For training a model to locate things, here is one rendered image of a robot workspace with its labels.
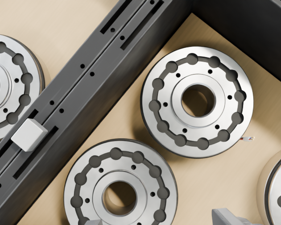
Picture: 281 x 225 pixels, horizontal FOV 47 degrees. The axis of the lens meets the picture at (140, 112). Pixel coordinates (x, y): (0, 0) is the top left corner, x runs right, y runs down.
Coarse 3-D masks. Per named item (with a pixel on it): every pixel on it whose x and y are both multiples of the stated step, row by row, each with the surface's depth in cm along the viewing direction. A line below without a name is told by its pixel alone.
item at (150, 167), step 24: (120, 144) 29; (72, 168) 29; (96, 168) 29; (120, 168) 29; (144, 168) 28; (168, 168) 28; (72, 192) 28; (168, 192) 29; (72, 216) 28; (96, 216) 28; (144, 216) 28; (168, 216) 28
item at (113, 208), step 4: (104, 192) 29; (104, 196) 29; (108, 196) 31; (104, 200) 29; (108, 200) 30; (108, 204) 29; (112, 204) 31; (132, 204) 30; (108, 208) 28; (112, 208) 29; (116, 208) 30; (120, 208) 30; (124, 208) 30; (128, 208) 30; (116, 212) 29; (120, 212) 29; (124, 212) 29
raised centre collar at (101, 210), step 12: (108, 180) 28; (120, 180) 28; (132, 180) 28; (96, 192) 28; (144, 192) 28; (96, 204) 28; (144, 204) 28; (108, 216) 28; (120, 216) 28; (132, 216) 28
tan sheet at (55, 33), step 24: (0, 0) 33; (24, 0) 33; (48, 0) 33; (72, 0) 33; (96, 0) 33; (0, 24) 33; (24, 24) 33; (48, 24) 33; (72, 24) 33; (96, 24) 33; (48, 48) 33; (72, 48) 33
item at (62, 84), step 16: (144, 0) 23; (112, 16) 23; (128, 16) 23; (96, 32) 22; (112, 32) 24; (80, 48) 22; (96, 48) 22; (80, 64) 22; (64, 80) 22; (48, 96) 22; (64, 96) 22; (32, 112) 22; (48, 112) 22; (16, 128) 22; (0, 144) 22; (16, 144) 22; (0, 160) 22
